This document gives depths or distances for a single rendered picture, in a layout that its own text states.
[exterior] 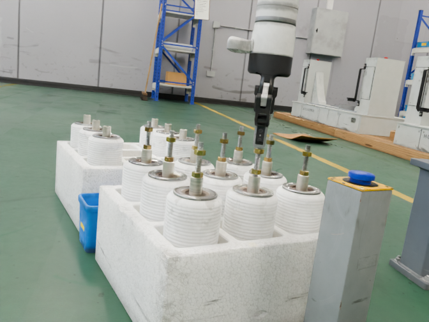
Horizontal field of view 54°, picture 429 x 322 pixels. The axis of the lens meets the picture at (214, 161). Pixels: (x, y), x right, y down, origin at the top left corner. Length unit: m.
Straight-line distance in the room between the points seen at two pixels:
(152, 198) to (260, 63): 0.31
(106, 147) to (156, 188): 0.42
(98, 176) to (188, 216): 0.52
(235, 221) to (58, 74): 6.55
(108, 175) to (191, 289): 0.55
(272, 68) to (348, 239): 0.30
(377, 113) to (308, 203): 3.54
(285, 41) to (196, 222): 0.33
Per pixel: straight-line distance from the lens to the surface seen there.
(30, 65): 7.24
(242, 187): 0.79
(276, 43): 0.72
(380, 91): 4.31
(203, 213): 0.68
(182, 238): 0.69
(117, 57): 7.14
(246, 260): 0.72
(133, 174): 0.89
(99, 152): 1.18
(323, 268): 0.71
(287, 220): 0.82
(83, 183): 1.15
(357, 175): 0.67
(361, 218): 0.66
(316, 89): 5.44
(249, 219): 0.74
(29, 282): 0.96
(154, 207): 0.79
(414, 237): 1.21
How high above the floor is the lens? 0.45
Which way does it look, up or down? 11 degrees down
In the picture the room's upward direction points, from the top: 7 degrees clockwise
